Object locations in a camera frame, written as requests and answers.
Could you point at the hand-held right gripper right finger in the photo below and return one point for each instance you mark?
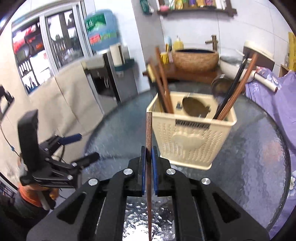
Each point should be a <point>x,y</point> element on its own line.
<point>154,176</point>

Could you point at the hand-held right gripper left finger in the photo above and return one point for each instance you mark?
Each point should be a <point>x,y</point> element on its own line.
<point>143,176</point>

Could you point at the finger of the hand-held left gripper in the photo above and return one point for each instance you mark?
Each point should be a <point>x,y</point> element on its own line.
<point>71,138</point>
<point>89,157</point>

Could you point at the brown wooden chopstick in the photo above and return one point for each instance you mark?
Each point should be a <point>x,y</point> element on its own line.
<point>149,129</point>
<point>242,80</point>
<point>165,85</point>

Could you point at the cream plastic utensil basket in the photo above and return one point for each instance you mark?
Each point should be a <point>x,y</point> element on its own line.
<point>192,139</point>

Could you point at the all-metal spoon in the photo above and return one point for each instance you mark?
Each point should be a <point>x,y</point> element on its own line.
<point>194,106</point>

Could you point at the dark chopstick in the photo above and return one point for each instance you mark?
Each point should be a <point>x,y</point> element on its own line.
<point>233,82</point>

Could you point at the person's left hand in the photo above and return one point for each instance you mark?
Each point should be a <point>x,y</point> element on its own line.
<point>30,194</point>

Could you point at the beige cloth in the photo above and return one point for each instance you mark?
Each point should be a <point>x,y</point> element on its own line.
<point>57,104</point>

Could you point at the water dispenser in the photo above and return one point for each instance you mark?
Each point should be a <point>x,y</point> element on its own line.
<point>108,81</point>

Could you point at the white cup dispenser tube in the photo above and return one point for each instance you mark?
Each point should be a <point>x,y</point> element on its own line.
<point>116,55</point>

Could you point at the window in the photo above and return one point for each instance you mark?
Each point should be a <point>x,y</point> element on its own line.
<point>46,46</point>

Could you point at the blue water jug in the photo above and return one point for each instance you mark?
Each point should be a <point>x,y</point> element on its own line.
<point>103,30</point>

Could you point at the yellow mug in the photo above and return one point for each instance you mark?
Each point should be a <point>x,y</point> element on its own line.
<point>164,58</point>

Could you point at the woven basin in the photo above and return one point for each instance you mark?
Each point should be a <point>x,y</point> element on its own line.
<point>196,60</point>

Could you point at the yellow dish soap bottle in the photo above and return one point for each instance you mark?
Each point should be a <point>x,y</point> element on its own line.
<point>178,44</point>

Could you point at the purple floral cloth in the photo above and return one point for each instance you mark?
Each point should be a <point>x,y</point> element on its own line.
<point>275,106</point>

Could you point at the bamboo faucet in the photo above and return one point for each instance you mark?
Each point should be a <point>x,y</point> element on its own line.
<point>213,42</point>

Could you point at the green packet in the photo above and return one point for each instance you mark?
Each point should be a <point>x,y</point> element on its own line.
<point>145,5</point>

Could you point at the pink bowl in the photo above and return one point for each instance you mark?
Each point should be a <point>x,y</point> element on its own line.
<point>164,8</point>

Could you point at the brown and cream rice cooker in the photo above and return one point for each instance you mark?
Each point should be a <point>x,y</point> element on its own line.
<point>261,54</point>

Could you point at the row of condiment bottles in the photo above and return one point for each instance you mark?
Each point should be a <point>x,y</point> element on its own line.
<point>196,2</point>

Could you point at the yellow roll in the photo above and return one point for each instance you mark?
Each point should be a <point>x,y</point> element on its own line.
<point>292,51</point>

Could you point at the dark wooden wall shelf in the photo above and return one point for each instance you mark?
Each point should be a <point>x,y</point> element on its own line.
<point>196,11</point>

